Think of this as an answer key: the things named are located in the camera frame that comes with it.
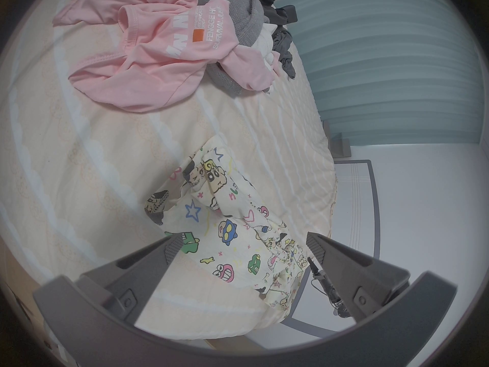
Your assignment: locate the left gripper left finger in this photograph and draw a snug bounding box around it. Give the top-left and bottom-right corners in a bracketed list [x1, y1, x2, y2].
[78, 233, 185, 324]

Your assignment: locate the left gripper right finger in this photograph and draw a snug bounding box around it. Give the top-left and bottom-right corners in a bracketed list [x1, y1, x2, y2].
[306, 232, 410, 323]

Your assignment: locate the white printed pyjama top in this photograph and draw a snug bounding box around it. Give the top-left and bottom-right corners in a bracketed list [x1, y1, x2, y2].
[144, 135, 311, 318]

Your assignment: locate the bed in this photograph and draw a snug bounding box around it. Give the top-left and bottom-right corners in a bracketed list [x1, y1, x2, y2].
[0, 0, 381, 352]

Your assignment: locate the pile of clothes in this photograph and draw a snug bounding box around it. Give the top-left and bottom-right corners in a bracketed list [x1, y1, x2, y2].
[52, 0, 298, 113]

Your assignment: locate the grey bedside table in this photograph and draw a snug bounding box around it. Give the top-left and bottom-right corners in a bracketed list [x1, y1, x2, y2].
[323, 121, 352, 159]

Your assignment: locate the blue-green curtain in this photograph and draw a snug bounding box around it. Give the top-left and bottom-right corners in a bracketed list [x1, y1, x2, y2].
[275, 0, 487, 148]

